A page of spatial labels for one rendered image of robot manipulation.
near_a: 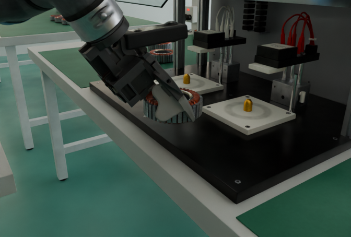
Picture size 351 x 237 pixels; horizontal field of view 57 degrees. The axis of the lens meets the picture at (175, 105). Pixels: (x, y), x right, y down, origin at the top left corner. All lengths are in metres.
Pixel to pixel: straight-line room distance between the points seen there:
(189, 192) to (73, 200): 1.31
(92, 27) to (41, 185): 1.56
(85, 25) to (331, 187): 0.45
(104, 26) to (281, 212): 0.37
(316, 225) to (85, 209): 1.36
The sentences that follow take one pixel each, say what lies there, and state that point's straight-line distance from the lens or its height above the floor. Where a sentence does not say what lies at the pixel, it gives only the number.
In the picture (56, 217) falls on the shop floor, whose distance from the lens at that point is 1.71.
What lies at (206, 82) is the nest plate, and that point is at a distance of 0.93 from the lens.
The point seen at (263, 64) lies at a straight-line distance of 0.76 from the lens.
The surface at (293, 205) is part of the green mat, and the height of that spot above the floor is 0.75.
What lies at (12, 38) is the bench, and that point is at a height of 0.74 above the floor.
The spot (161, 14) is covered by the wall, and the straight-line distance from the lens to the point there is 6.09.
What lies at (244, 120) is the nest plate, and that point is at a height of 0.78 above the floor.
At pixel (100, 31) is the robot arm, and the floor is 0.99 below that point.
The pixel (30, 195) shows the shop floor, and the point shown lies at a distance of 1.91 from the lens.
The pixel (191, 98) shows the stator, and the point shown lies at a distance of 0.60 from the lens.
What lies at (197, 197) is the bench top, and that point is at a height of 0.75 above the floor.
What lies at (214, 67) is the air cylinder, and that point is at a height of 0.81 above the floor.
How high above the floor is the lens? 1.06
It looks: 22 degrees down
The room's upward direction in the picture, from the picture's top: straight up
